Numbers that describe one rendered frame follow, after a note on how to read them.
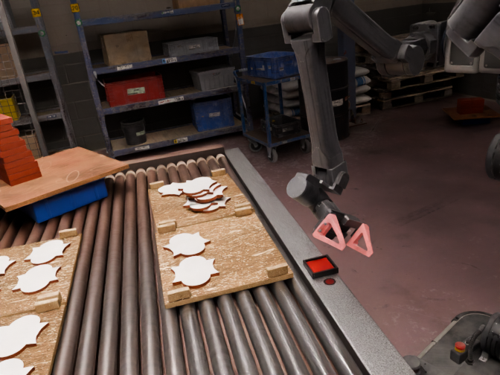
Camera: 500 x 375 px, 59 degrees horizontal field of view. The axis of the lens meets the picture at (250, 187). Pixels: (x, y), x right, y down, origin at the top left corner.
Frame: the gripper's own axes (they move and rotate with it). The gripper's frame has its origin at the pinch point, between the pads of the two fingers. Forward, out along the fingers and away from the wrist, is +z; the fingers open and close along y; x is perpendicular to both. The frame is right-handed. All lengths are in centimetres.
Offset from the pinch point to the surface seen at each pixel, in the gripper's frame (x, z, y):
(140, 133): -179, -421, -123
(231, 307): -32.4, -10.4, 9.9
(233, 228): -33, -46, -7
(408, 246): -49, -96, -186
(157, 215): -50, -70, 7
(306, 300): -20.9, -3.9, -3.7
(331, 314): -17.8, 2.8, -5.4
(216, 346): -33.6, 0.6, 17.9
